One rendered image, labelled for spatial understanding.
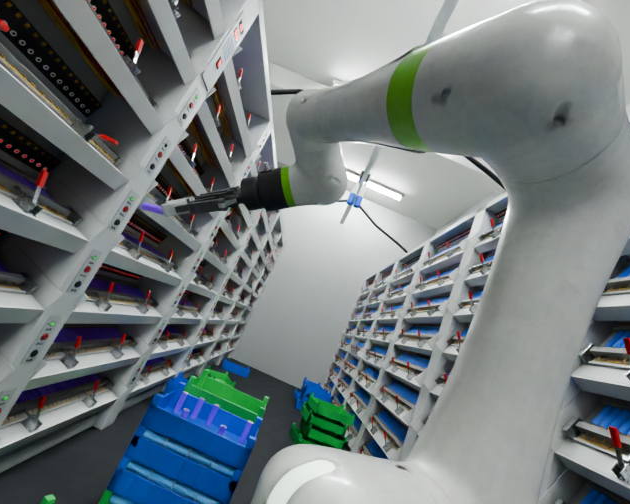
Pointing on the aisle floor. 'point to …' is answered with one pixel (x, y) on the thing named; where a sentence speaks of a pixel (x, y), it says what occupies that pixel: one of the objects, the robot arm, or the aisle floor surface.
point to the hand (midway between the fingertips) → (179, 206)
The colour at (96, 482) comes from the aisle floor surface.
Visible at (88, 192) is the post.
